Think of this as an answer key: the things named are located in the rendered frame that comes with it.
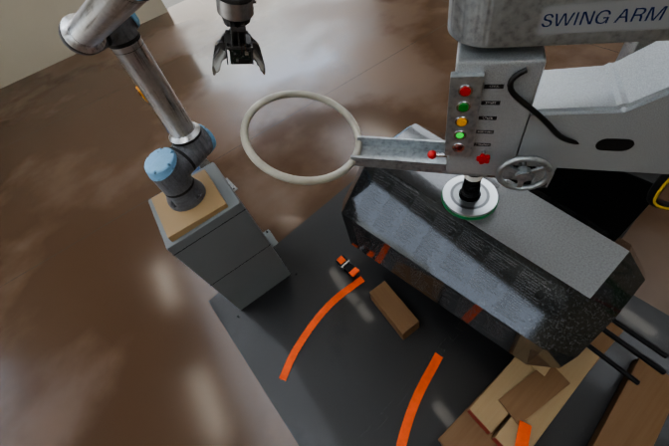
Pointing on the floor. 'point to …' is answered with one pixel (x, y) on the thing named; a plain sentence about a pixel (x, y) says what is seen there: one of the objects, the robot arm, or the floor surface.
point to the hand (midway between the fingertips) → (239, 73)
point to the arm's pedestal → (229, 249)
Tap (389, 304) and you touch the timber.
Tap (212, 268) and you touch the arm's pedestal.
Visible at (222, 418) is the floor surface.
